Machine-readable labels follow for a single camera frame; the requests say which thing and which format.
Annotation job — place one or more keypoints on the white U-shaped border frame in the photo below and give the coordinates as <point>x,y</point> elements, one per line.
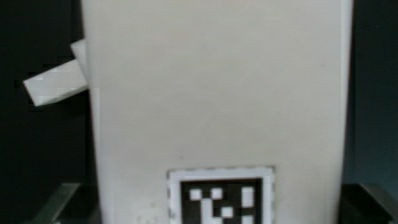
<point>55,84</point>

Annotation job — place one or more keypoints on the small white tagged block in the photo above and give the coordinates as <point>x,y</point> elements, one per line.
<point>216,77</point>

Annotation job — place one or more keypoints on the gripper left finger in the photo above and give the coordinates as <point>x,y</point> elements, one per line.
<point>55,204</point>

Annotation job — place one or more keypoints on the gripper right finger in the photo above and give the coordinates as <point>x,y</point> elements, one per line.
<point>376,205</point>

